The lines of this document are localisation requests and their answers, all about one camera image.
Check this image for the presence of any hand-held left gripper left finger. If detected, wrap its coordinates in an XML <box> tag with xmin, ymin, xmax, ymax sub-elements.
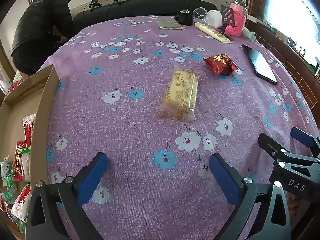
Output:
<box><xmin>25</xmin><ymin>152</ymin><xmax>110</xmax><ymax>240</ymax></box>

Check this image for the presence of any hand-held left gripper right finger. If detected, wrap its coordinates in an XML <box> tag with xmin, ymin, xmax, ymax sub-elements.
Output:
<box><xmin>209</xmin><ymin>152</ymin><xmax>292</xmax><ymax>240</ymax></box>

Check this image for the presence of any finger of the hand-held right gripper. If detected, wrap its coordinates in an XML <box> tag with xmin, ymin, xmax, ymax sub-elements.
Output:
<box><xmin>291</xmin><ymin>127</ymin><xmax>320</xmax><ymax>156</ymax></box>
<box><xmin>257</xmin><ymin>132</ymin><xmax>320</xmax><ymax>171</ymax></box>

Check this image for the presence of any cardboard box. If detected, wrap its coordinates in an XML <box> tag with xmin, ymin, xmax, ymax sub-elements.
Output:
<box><xmin>0</xmin><ymin>64</ymin><xmax>60</xmax><ymax>240</ymax></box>

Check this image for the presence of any purple floral tablecloth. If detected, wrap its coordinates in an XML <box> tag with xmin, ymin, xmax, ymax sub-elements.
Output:
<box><xmin>46</xmin><ymin>15</ymin><xmax>317</xmax><ymax>240</ymax></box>

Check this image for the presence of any pile of snack packets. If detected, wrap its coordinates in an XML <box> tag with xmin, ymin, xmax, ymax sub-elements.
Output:
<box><xmin>0</xmin><ymin>114</ymin><xmax>33</xmax><ymax>235</ymax></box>

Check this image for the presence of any black smartphone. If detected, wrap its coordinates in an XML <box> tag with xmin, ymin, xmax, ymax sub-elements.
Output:
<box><xmin>241</xmin><ymin>44</ymin><xmax>278</xmax><ymax>85</ymax></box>

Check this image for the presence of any yellow snack packet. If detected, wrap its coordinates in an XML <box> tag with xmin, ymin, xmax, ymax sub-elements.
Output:
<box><xmin>155</xmin><ymin>64</ymin><xmax>202</xmax><ymax>124</ymax></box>

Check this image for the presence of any shiny red snack packet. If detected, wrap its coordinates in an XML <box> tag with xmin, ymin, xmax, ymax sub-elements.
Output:
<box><xmin>203</xmin><ymin>54</ymin><xmax>241</xmax><ymax>76</ymax></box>

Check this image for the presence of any white green cloth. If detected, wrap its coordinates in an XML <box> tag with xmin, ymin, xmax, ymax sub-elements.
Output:
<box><xmin>241</xmin><ymin>27</ymin><xmax>257</xmax><ymax>43</ymax></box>

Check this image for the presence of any red printed bag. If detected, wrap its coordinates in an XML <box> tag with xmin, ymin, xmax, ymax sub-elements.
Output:
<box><xmin>5</xmin><ymin>70</ymin><xmax>25</xmax><ymax>96</ymax></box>

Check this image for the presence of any window sill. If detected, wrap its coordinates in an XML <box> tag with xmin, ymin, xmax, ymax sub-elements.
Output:
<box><xmin>246</xmin><ymin>14</ymin><xmax>320</xmax><ymax>78</ymax></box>

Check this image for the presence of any cream tube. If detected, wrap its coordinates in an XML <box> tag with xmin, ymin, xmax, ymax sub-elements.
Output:
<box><xmin>194</xmin><ymin>22</ymin><xmax>233</xmax><ymax>44</ymax></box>

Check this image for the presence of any bottle with pink sleeve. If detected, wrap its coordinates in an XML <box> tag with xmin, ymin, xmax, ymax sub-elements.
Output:
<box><xmin>224</xmin><ymin>0</ymin><xmax>248</xmax><ymax>38</ymax></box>

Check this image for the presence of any window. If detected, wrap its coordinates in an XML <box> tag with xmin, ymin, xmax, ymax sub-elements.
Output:
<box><xmin>252</xmin><ymin>0</ymin><xmax>320</xmax><ymax>43</ymax></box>

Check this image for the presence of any black phone stand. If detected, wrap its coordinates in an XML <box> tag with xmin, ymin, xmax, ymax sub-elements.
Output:
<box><xmin>219</xmin><ymin>5</ymin><xmax>239</xmax><ymax>40</ymax></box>

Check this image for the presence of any white jar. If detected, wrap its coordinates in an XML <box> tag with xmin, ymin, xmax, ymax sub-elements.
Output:
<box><xmin>205</xmin><ymin>9</ymin><xmax>224</xmax><ymax>28</ymax></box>

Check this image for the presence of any clear glass bowl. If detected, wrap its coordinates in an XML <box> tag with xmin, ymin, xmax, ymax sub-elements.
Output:
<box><xmin>192</xmin><ymin>7</ymin><xmax>208</xmax><ymax>20</ymax></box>

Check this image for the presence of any black cup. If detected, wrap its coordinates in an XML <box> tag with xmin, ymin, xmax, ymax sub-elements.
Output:
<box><xmin>174</xmin><ymin>4</ymin><xmax>196</xmax><ymax>26</ymax></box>

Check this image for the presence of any olive booklet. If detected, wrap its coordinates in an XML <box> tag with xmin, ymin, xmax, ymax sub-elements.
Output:
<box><xmin>157</xmin><ymin>19</ymin><xmax>185</xmax><ymax>30</ymax></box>

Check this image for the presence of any black sofa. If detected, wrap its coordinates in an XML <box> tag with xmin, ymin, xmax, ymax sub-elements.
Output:
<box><xmin>72</xmin><ymin>0</ymin><xmax>218</xmax><ymax>34</ymax></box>

